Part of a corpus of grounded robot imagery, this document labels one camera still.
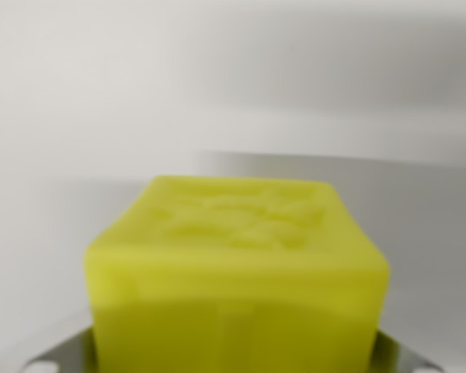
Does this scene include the black silver gripper left finger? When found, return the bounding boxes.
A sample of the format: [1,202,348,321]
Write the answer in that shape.
[22,325,103,373]

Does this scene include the black silver gripper right finger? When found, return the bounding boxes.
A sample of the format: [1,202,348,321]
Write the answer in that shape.
[369,329,448,373]

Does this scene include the yellow cube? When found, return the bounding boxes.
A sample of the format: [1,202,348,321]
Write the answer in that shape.
[82,175,392,373]

